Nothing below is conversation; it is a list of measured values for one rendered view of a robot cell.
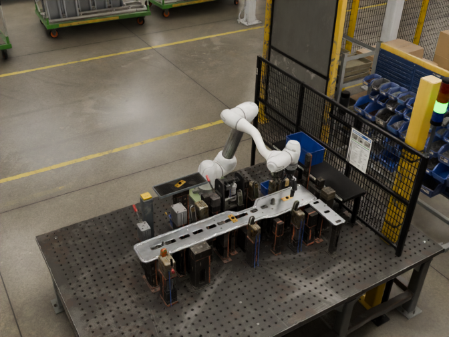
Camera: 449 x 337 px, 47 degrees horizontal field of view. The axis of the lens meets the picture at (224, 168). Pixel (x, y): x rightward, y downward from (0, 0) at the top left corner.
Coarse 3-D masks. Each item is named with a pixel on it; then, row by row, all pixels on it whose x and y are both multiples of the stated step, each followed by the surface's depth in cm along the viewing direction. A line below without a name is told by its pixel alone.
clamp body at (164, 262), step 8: (160, 256) 316; (168, 256) 316; (160, 264) 317; (168, 264) 311; (160, 272) 321; (168, 272) 314; (160, 280) 328; (168, 280) 320; (160, 288) 332; (168, 288) 324; (160, 296) 336; (168, 296) 326; (176, 296) 330; (168, 304) 329
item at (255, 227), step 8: (248, 224) 347; (256, 224) 346; (248, 232) 350; (256, 232) 342; (248, 240) 354; (256, 240) 346; (248, 248) 357; (256, 248) 353; (248, 256) 360; (256, 256) 357; (248, 264) 362; (256, 264) 361
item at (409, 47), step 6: (384, 42) 635; (390, 42) 636; (396, 42) 637; (402, 42) 637; (408, 42) 637; (402, 48) 621; (408, 48) 621; (414, 48) 621; (420, 48) 621; (414, 54) 617; (420, 54) 625; (372, 60) 596; (426, 60) 670; (366, 90) 661; (354, 96) 646; (360, 96) 646
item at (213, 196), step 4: (212, 196) 364; (216, 196) 365; (212, 200) 362; (216, 200) 362; (212, 204) 363; (216, 204) 364; (212, 208) 365; (216, 208) 366; (212, 212) 367; (216, 212) 370
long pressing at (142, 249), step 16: (288, 192) 384; (304, 192) 384; (256, 208) 367; (272, 208) 367; (288, 208) 368; (192, 224) 350; (208, 224) 351; (224, 224) 352; (240, 224) 352; (160, 240) 337; (176, 240) 337; (192, 240) 338; (144, 256) 324
